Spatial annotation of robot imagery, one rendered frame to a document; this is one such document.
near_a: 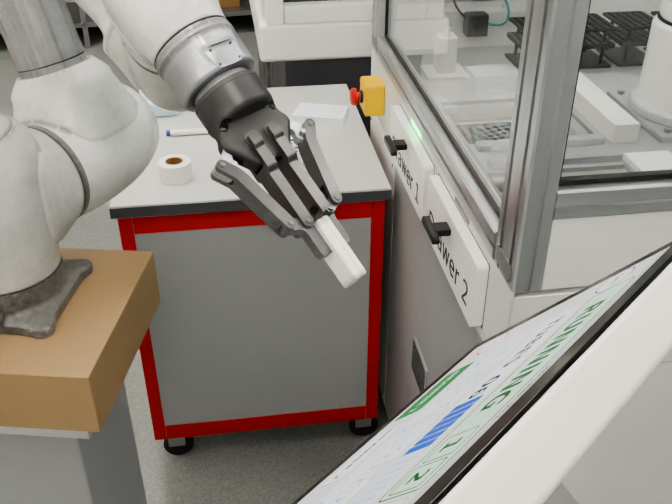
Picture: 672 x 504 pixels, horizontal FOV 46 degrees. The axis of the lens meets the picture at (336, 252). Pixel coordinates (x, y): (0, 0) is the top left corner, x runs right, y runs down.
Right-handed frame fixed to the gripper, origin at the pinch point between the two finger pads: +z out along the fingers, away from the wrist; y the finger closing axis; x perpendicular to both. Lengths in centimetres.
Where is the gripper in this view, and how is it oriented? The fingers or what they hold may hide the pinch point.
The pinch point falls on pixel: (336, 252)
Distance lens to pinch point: 79.3
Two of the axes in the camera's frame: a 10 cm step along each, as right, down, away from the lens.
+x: -3.9, 3.7, 8.4
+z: 5.7, 8.2, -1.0
